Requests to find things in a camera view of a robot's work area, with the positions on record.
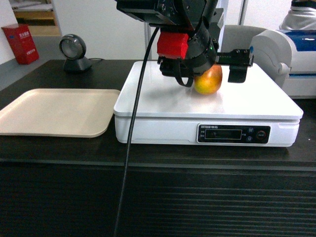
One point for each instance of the grey chair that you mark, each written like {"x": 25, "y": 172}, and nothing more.
{"x": 238, "y": 37}

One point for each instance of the white blue label printer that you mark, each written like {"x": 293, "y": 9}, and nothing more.
{"x": 289, "y": 58}

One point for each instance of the red box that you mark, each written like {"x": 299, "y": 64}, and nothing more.
{"x": 21, "y": 43}

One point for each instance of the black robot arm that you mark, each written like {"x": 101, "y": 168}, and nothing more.
{"x": 154, "y": 12}

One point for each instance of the dark checkout counter cabinet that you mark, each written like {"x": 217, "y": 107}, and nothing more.
{"x": 70, "y": 187}

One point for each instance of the white checkout scale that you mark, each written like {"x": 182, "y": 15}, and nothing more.
{"x": 254, "y": 113}

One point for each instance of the beige plastic tray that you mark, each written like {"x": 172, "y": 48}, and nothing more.
{"x": 82, "y": 113}

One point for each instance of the red wrist camera mount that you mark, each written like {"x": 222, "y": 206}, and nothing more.
{"x": 172, "y": 45}

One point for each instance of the black barcode scanner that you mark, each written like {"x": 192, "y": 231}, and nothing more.
{"x": 73, "y": 48}

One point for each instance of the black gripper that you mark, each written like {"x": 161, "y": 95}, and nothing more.
{"x": 203, "y": 52}

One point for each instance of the dark red mango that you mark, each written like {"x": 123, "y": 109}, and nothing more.
{"x": 210, "y": 81}

